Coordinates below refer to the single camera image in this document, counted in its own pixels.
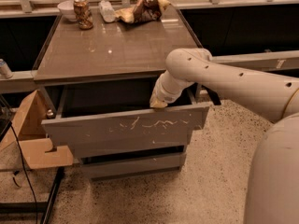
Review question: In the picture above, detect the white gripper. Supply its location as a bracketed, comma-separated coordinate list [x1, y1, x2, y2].
[149, 77, 184, 108]

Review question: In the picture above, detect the grey top drawer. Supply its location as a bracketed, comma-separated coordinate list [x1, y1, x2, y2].
[43, 82, 209, 147]

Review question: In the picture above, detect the grey drawer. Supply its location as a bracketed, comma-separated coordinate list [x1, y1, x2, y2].
[71, 137, 191, 158]
[81, 152, 186, 179]
[43, 82, 209, 147]

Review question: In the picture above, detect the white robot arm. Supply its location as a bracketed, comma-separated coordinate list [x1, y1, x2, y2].
[149, 49, 299, 224]

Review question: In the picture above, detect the grey drawer cabinet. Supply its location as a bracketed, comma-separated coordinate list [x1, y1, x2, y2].
[35, 7, 198, 167]

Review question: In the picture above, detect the grey bottom drawer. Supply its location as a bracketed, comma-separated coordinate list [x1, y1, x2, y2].
[81, 152, 186, 179]

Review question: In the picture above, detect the grey middle drawer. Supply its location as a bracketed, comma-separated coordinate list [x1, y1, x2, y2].
[71, 137, 191, 158]

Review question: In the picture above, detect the crumpled chip bag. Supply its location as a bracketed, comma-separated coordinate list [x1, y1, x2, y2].
[115, 0, 171, 24]

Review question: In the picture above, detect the clear plastic water bottle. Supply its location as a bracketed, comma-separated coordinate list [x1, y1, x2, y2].
[99, 0, 116, 22]

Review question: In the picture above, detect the brown soda can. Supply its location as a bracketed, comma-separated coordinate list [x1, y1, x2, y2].
[73, 0, 93, 30]

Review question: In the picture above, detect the white bowl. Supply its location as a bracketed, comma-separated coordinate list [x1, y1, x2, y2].
[57, 0, 77, 21]

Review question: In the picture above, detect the cardboard box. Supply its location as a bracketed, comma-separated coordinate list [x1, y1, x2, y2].
[0, 91, 73, 169]

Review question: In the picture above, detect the can on ledge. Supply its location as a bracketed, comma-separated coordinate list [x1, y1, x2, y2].
[0, 59, 13, 79]

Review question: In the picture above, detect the black metal stand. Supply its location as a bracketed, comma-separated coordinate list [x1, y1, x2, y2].
[0, 167, 64, 224]

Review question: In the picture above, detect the black cable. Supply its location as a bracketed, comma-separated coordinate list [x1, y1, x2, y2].
[10, 121, 40, 224]

